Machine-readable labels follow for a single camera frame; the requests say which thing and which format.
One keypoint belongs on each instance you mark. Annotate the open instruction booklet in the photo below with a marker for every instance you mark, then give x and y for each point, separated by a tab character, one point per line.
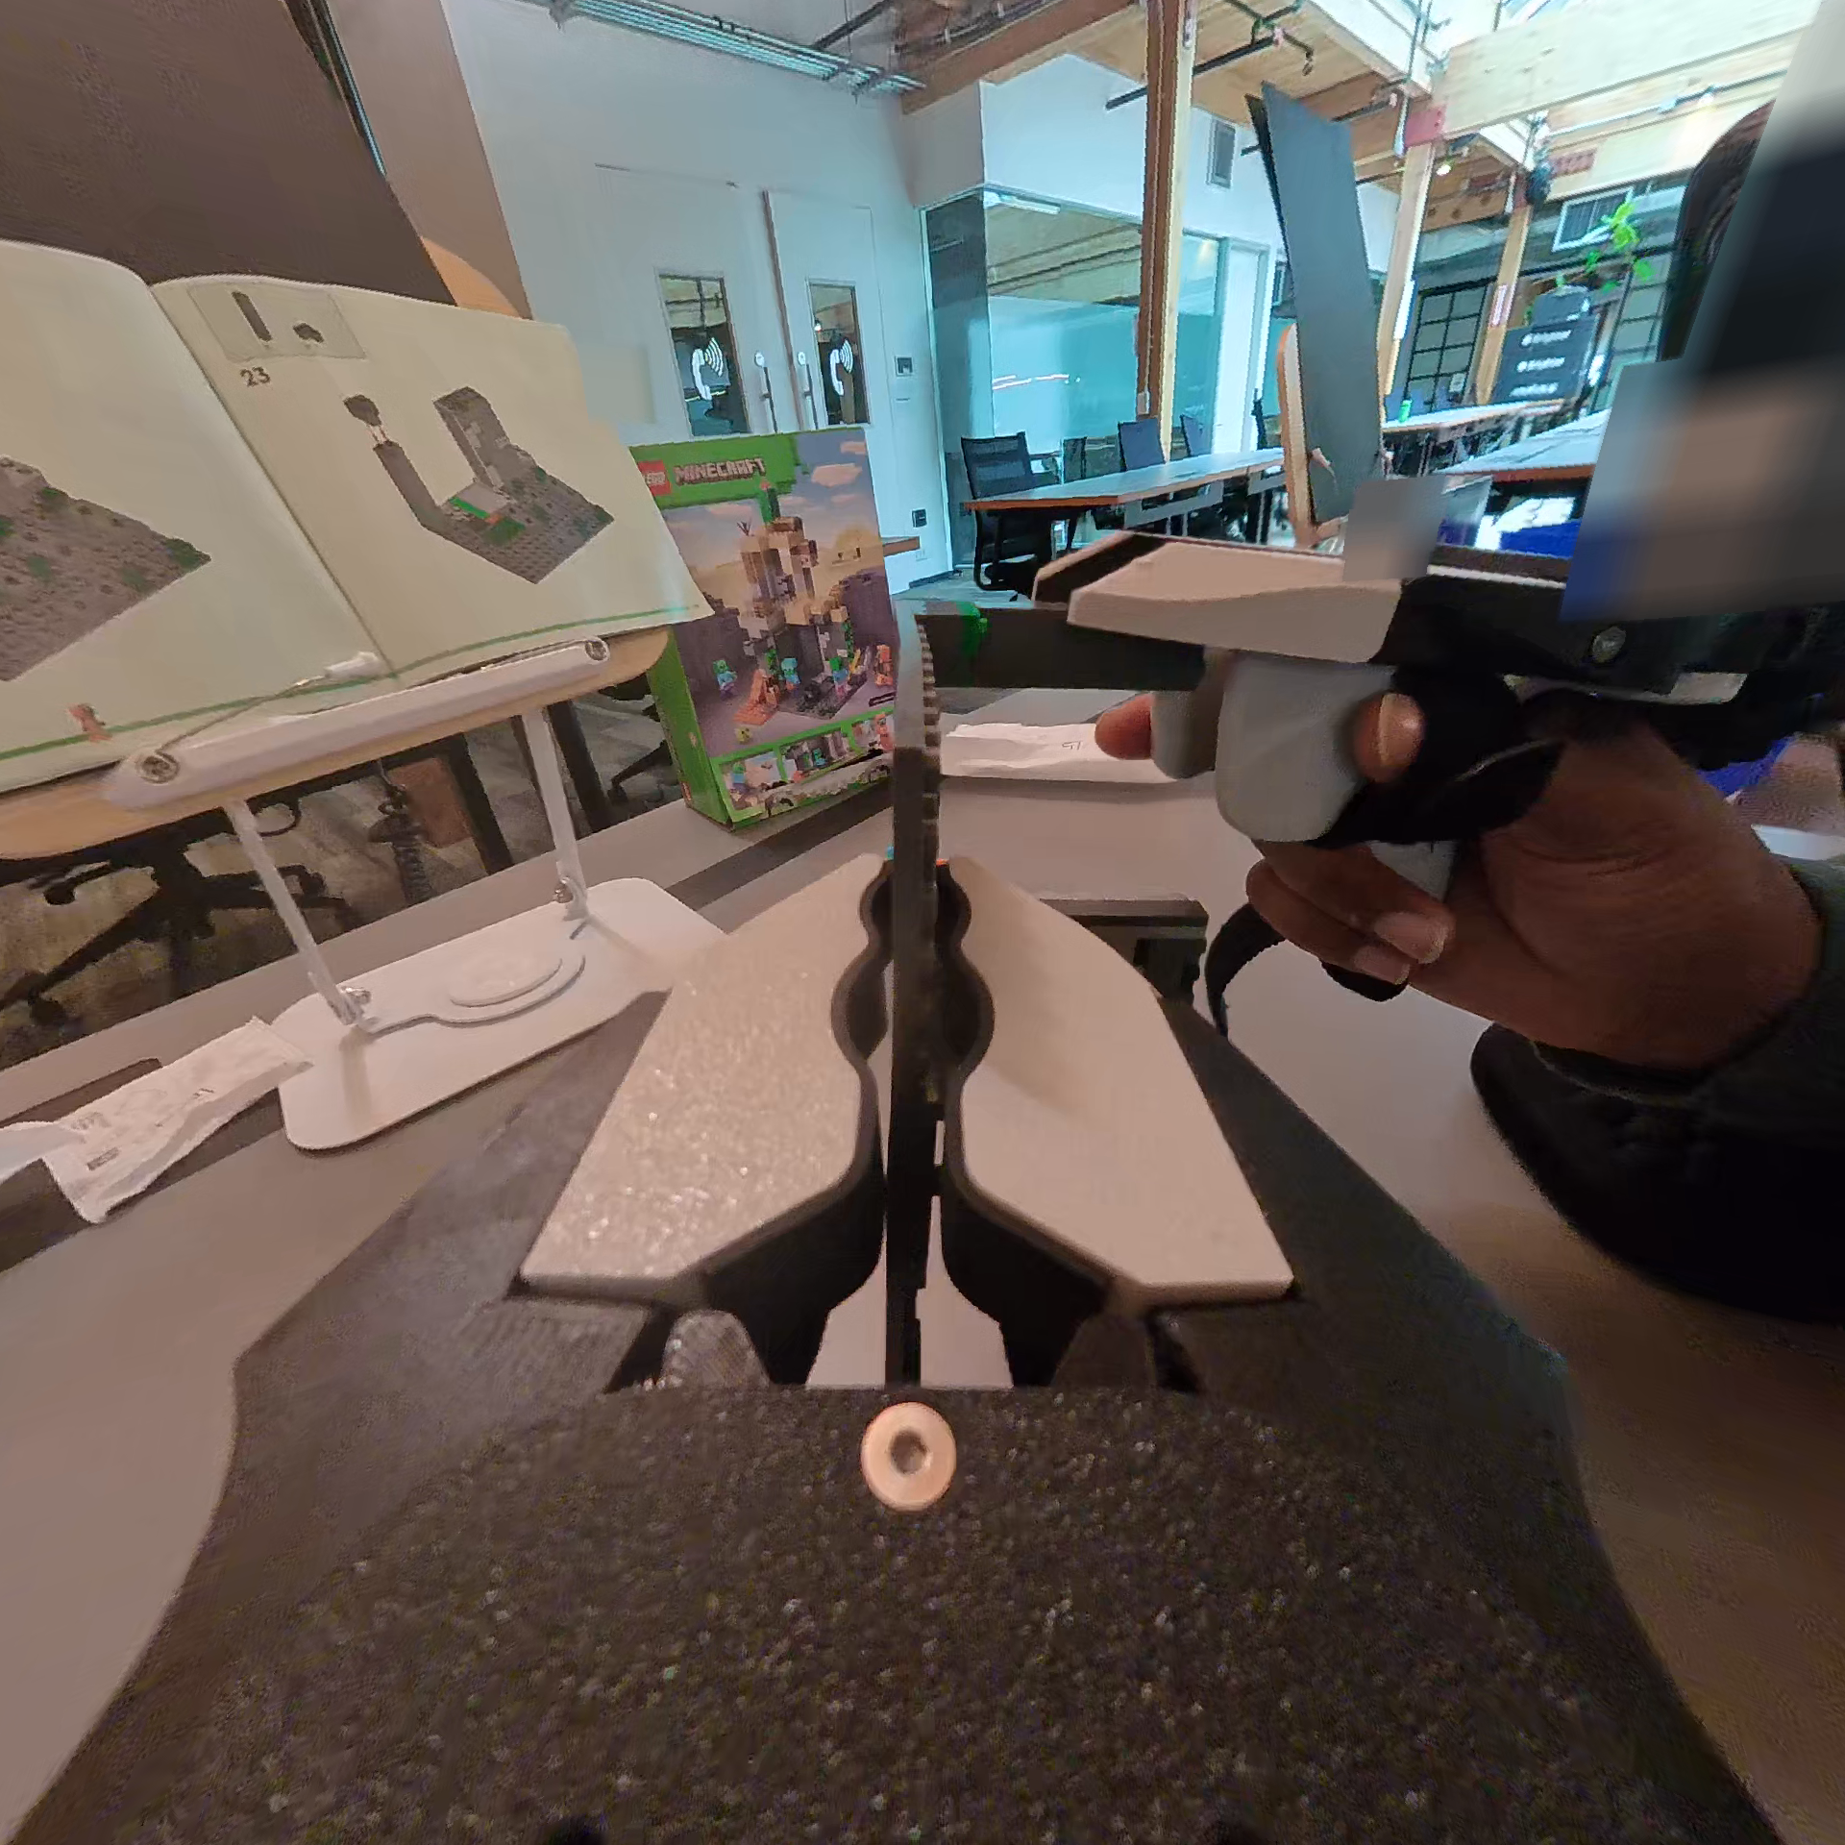
361	476

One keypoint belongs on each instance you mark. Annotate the white paper bag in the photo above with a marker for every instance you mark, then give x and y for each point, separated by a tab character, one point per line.
159	1116
1053	750

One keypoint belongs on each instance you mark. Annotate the grey desk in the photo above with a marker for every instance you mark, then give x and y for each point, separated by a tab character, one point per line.
174	1296

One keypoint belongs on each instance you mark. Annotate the green toy set box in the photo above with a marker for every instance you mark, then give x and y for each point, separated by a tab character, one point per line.
778	648

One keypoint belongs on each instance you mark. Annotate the person's right forearm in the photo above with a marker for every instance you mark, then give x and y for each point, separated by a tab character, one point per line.
1828	980

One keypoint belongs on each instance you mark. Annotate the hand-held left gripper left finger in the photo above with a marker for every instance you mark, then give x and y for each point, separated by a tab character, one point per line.
706	1126

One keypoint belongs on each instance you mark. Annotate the dark slanted panel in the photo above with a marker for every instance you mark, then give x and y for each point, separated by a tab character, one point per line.
1327	288

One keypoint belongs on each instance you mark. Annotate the person's right hand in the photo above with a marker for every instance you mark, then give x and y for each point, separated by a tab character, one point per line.
1656	894

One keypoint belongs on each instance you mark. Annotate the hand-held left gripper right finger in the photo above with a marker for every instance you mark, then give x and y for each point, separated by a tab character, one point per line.
1109	1126

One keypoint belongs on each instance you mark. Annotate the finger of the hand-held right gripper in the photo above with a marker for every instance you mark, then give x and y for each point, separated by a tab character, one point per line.
1240	605

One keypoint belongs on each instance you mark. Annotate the wood-edged office table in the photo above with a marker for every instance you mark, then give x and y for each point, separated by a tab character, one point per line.
1137	476

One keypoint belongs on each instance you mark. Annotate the white book stand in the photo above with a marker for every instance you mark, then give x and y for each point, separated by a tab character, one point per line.
474	1008

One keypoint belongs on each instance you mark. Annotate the black office chair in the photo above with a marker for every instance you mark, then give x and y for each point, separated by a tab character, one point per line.
1008	469
142	894

